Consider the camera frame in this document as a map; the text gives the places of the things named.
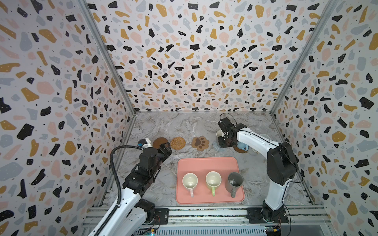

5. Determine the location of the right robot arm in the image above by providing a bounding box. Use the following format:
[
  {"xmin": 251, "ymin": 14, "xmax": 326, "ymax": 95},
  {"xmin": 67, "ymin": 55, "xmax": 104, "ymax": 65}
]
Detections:
[{"xmin": 218, "ymin": 118, "xmax": 298, "ymax": 211}]

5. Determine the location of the white mug blue handle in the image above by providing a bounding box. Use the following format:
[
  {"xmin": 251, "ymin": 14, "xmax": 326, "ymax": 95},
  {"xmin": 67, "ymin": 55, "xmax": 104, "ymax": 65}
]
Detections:
[{"xmin": 237, "ymin": 142, "xmax": 249, "ymax": 151}]

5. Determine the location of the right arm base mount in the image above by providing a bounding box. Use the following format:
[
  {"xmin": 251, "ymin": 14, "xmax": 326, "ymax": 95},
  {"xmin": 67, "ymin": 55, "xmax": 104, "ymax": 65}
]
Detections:
[{"xmin": 246, "ymin": 201, "xmax": 289, "ymax": 224}]

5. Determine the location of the grey blue round coaster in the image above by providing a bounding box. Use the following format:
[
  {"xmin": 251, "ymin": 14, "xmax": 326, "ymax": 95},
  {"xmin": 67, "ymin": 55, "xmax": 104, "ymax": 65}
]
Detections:
[{"xmin": 213, "ymin": 140, "xmax": 231, "ymax": 152}]

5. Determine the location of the dark brown round coaster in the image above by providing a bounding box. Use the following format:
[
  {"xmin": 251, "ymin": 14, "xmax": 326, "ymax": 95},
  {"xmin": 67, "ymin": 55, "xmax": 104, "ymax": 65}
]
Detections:
[
  {"xmin": 153, "ymin": 137, "xmax": 168, "ymax": 149},
  {"xmin": 233, "ymin": 146, "xmax": 248, "ymax": 153}
]

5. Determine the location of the white mug green handle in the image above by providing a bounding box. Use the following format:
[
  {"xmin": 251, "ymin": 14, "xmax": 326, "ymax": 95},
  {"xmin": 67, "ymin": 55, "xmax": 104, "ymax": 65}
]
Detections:
[{"xmin": 205, "ymin": 171, "xmax": 222, "ymax": 196}]

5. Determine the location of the brown paw print coaster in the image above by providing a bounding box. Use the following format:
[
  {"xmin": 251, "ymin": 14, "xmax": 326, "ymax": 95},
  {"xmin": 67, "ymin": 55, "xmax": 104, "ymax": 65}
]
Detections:
[{"xmin": 192, "ymin": 136, "xmax": 209, "ymax": 151}]

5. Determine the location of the grey metal mug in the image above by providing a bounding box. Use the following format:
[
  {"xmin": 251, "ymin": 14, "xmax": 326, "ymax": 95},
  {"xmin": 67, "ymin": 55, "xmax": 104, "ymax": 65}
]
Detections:
[{"xmin": 225, "ymin": 172, "xmax": 243, "ymax": 198}]

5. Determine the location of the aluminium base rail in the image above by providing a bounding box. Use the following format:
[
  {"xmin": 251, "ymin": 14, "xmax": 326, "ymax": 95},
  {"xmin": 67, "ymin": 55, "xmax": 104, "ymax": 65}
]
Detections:
[{"xmin": 81, "ymin": 205, "xmax": 334, "ymax": 236}]

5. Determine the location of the woven tan round coaster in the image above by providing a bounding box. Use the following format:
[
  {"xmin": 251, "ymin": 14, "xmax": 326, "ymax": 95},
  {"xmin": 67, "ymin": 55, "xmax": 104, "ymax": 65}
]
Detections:
[{"xmin": 170, "ymin": 137, "xmax": 186, "ymax": 150}]

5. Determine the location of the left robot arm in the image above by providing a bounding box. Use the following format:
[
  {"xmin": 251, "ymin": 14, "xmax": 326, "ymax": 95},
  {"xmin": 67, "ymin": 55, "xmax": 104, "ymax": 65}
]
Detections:
[{"xmin": 89, "ymin": 138, "xmax": 172, "ymax": 236}]

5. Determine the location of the white mug grey handle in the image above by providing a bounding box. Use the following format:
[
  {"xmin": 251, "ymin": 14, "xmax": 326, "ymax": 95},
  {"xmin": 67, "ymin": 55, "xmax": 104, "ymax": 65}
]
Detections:
[{"xmin": 216, "ymin": 130, "xmax": 224, "ymax": 148}]

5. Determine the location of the clear patterned round coaster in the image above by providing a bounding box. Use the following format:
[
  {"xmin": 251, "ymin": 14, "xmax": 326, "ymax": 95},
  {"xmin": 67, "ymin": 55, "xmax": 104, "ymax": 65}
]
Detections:
[{"xmin": 252, "ymin": 148, "xmax": 261, "ymax": 154}]

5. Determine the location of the white mug pink handle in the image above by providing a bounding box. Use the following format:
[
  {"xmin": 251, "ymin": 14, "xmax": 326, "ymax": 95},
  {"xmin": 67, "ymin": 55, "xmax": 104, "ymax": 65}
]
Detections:
[{"xmin": 182, "ymin": 173, "xmax": 198, "ymax": 198}]

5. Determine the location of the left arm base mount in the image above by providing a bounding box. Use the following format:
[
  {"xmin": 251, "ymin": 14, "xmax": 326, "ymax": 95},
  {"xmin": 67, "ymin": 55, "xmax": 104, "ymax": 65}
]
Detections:
[{"xmin": 144, "ymin": 207, "xmax": 169, "ymax": 225}]

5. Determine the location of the light blue mug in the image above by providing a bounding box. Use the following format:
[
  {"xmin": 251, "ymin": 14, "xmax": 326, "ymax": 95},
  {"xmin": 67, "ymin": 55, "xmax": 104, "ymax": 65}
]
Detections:
[{"xmin": 261, "ymin": 134, "xmax": 271, "ymax": 140}]

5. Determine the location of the pink rectangular tray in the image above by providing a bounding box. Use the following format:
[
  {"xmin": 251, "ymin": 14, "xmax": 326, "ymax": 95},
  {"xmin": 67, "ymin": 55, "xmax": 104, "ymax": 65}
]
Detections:
[{"xmin": 176, "ymin": 157, "xmax": 245, "ymax": 205}]

